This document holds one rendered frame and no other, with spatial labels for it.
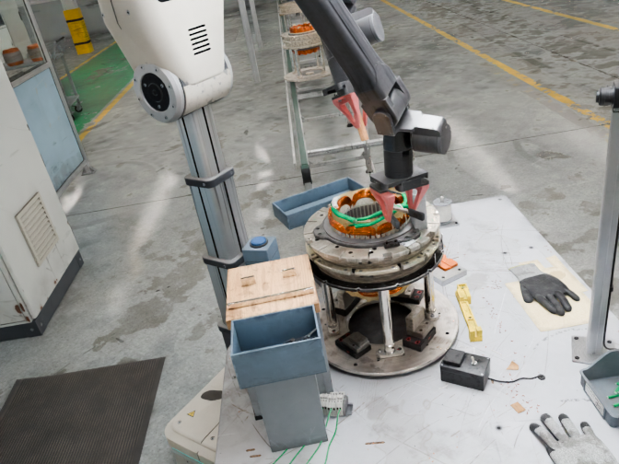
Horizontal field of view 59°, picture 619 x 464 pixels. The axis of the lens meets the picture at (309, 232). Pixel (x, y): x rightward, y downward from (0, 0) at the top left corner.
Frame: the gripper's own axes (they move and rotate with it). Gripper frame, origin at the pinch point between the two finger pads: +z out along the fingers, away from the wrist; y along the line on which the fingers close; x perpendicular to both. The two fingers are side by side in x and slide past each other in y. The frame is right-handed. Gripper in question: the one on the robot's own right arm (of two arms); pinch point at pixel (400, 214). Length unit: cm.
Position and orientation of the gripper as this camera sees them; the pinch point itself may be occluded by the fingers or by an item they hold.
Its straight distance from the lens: 116.7
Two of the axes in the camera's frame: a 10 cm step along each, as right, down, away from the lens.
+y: 9.0, -2.9, 3.3
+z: 1.1, 8.8, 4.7
